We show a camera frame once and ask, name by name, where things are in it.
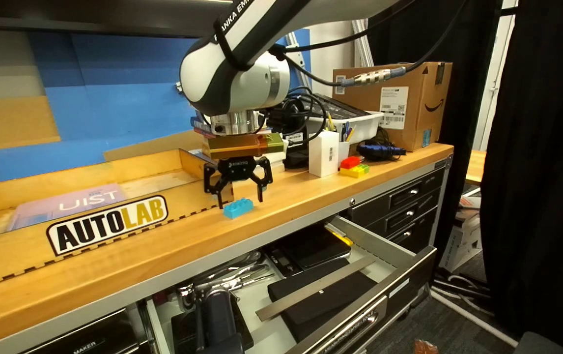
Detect drawer handle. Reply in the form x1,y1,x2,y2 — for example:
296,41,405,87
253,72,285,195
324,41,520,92
389,204,422,228
389,184,423,207
391,225,421,246
310,309,381,354

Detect heap of metal wrenches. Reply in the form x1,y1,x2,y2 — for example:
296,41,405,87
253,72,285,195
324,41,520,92
175,250,276,311

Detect metal ruler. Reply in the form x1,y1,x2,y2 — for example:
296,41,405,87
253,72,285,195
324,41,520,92
255,254,377,323

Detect wooden tray with label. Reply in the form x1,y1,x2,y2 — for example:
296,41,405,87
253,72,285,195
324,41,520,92
0,147,236,294

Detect blue cable bundle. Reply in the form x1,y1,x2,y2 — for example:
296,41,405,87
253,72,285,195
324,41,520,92
357,143,408,161

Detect black flat case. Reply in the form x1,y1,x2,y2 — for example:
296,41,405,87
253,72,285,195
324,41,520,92
267,258,379,343

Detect black curtain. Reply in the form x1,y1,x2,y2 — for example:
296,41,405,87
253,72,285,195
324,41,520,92
367,0,563,354

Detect coil of black cable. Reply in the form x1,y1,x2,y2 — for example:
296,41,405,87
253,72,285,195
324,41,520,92
266,87,329,149

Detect black power tool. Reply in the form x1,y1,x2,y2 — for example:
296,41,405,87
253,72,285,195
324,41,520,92
195,289,246,354

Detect open grey drawer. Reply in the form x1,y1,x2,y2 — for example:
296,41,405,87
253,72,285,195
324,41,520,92
143,214,438,354

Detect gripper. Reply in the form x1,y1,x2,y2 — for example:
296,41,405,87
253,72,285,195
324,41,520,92
203,156,273,210

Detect yellow and green toy brick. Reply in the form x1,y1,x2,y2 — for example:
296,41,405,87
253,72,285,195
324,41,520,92
339,164,370,179

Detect yellow tool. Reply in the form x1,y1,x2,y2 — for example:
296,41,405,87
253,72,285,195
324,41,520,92
324,224,355,247

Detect black drawer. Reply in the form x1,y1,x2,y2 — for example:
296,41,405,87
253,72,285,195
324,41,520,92
388,206,439,254
15,307,141,354
347,167,447,228
363,187,443,238

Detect bundle of pens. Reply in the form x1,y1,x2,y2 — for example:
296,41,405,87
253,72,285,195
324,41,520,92
327,114,357,143

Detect purple booklet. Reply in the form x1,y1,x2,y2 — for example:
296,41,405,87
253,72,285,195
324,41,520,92
8,183,128,231

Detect blue foam board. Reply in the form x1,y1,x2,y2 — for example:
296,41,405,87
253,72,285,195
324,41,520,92
0,29,312,182

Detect white plastic bin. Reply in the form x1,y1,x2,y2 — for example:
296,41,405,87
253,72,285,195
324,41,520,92
305,93,385,145

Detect brown cardboard box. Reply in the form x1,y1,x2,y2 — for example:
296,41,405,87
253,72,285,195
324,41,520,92
332,61,453,152

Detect stack of boxes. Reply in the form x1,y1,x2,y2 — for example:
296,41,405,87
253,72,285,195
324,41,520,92
440,193,483,274

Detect white carton box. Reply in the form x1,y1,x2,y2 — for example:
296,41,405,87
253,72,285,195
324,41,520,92
308,129,340,178

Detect wooden table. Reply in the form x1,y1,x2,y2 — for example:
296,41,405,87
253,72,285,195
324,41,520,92
465,149,487,186

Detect blue toy brick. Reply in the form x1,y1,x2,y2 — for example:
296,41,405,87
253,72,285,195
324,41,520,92
223,198,255,220

